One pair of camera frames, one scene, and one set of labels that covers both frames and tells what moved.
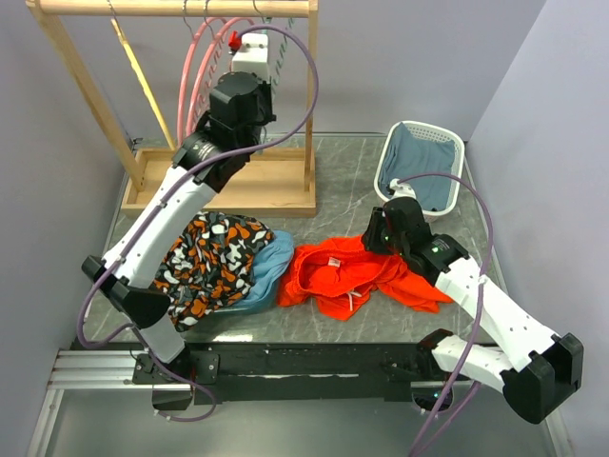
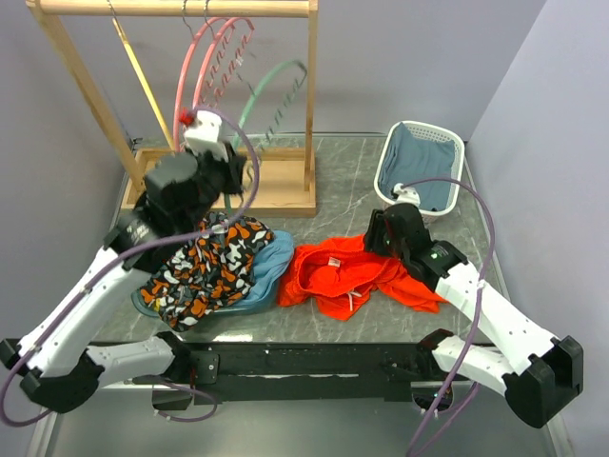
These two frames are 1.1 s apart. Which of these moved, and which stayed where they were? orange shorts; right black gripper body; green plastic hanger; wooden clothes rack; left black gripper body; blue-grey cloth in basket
Moved: green plastic hanger; left black gripper body
Stayed: blue-grey cloth in basket; wooden clothes rack; orange shorts; right black gripper body
